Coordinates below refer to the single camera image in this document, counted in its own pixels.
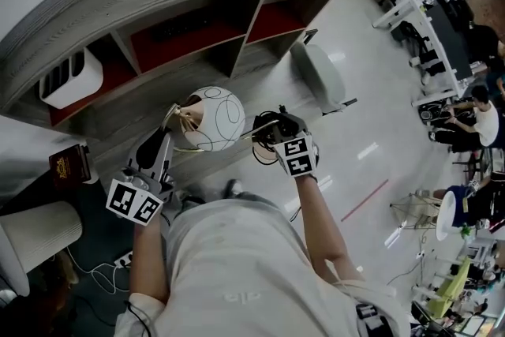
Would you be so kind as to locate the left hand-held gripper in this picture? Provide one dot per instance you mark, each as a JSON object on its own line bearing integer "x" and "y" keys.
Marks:
{"x": 130, "y": 203}

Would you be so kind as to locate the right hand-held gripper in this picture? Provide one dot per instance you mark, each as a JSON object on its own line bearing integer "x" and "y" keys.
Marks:
{"x": 298, "y": 154}

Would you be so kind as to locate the gold desk lamp white globe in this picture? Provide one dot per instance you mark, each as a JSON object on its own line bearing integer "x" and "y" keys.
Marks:
{"x": 215, "y": 118}

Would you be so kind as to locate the person's left forearm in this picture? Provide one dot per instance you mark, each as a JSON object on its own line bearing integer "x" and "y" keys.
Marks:
{"x": 150, "y": 260}

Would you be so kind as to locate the person's right forearm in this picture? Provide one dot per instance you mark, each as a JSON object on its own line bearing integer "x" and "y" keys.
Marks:
{"x": 323, "y": 225}

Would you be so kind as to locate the grey wooden desk with shelves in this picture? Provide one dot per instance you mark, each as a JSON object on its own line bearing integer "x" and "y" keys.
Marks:
{"x": 118, "y": 118}

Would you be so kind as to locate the long white office desk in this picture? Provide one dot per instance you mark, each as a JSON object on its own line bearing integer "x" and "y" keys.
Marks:
{"x": 442, "y": 51}

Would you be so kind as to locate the white side table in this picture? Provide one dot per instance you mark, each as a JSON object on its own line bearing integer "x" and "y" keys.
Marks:
{"x": 94, "y": 169}

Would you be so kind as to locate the person's grey jeans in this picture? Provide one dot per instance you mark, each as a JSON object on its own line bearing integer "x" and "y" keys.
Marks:
{"x": 248, "y": 196}

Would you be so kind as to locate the person's right white shoe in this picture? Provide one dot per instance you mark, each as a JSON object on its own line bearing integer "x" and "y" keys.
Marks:
{"x": 232, "y": 188}

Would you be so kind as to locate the red floor tape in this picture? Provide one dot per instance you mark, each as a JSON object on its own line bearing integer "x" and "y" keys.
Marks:
{"x": 365, "y": 200}

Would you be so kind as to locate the grey chair with black legs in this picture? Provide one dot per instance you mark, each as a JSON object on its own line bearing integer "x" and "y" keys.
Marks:
{"x": 323, "y": 75}

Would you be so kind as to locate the dark red book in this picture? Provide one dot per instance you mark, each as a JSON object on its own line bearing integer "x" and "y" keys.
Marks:
{"x": 69, "y": 167}

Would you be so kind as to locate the white storage container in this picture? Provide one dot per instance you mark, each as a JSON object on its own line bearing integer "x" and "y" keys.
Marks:
{"x": 75, "y": 84}

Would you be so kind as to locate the white power strip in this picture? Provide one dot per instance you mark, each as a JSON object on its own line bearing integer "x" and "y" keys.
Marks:
{"x": 123, "y": 260}

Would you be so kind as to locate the person's white shirt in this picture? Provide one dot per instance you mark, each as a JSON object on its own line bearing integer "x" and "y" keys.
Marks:
{"x": 244, "y": 272}

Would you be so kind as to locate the white ribbed air purifier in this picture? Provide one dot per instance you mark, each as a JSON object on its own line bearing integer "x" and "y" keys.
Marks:
{"x": 43, "y": 233}

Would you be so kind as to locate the black backpack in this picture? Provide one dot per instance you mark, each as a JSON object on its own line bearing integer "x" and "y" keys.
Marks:
{"x": 432, "y": 112}

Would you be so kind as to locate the brown slipper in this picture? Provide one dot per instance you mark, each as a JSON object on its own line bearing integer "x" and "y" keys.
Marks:
{"x": 67, "y": 268}

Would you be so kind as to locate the dark rug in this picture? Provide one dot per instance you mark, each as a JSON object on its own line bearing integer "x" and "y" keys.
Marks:
{"x": 90, "y": 311}

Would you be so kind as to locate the black clip-on device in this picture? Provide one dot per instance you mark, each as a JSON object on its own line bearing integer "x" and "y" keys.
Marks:
{"x": 371, "y": 317}

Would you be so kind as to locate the white armchair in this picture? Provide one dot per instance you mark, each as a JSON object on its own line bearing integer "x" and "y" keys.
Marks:
{"x": 12, "y": 268}

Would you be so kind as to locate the small green plant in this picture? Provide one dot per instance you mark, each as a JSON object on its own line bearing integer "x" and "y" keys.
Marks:
{"x": 466, "y": 231}

